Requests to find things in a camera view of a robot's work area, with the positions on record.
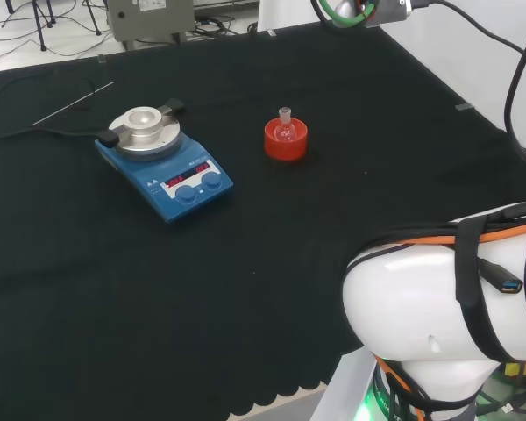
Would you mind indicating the clear glass round-bottom flask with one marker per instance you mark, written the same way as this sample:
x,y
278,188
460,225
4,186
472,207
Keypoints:
x,y
285,129

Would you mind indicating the heater with blue base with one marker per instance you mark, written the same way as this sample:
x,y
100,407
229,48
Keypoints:
x,y
188,175

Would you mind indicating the black bench cloth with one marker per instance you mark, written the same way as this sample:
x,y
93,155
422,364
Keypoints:
x,y
201,285

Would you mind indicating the pale board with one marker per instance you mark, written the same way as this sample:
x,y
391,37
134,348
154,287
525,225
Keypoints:
x,y
285,13

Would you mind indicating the thin glass rod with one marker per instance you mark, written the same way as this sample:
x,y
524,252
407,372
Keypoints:
x,y
72,103

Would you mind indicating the grey metal box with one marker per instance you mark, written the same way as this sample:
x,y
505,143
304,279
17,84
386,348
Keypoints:
x,y
149,19

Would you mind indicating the black plug with blue socket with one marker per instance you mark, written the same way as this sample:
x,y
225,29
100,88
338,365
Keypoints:
x,y
504,283

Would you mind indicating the black tripod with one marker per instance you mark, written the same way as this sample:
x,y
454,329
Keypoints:
x,y
38,17

